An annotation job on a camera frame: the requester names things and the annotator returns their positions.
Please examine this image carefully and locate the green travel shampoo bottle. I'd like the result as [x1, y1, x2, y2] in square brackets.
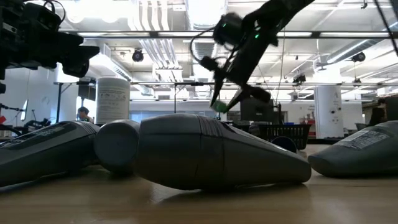
[211, 100, 229, 114]

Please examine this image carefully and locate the black monitor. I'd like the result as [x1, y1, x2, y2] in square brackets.
[239, 96, 276, 123]

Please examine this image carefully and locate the white round column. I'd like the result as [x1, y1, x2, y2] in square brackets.
[313, 85, 345, 139]

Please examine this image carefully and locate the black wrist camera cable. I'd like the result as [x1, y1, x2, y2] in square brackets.
[190, 27, 218, 72]
[42, 0, 67, 24]

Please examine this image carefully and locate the person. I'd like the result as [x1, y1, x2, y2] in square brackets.
[76, 106, 95, 124]

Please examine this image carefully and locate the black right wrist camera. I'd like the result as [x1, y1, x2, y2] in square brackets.
[213, 12, 245, 46]

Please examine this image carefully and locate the black left wrist camera cable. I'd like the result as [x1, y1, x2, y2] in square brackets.
[42, 0, 67, 24]

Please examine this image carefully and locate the overhead rig beam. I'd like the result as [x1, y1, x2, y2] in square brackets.
[58, 30, 398, 40]

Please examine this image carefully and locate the red background cart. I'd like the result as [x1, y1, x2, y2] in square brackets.
[298, 113, 317, 138]

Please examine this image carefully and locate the white wipes canister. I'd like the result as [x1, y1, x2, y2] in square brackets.
[95, 77, 131, 125]

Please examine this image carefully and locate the thin hanging cable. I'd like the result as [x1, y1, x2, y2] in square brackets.
[275, 29, 286, 97]

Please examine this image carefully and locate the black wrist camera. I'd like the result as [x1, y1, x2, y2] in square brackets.
[18, 1, 63, 32]
[213, 12, 245, 46]

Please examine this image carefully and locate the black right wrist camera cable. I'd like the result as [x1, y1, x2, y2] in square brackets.
[190, 27, 218, 72]

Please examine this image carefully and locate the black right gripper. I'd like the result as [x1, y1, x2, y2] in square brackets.
[210, 29, 274, 113]

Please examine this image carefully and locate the thick black hanging cable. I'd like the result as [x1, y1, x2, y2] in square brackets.
[373, 0, 398, 56]

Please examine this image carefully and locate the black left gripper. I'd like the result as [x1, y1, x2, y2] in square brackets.
[12, 29, 100, 78]

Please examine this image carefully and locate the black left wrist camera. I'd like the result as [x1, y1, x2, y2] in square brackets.
[18, 1, 63, 32]

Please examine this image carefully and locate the black slotted plastic basket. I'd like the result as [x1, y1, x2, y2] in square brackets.
[257, 123, 313, 151]

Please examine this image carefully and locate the background robot equipment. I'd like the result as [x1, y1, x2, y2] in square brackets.
[0, 102, 52, 138]

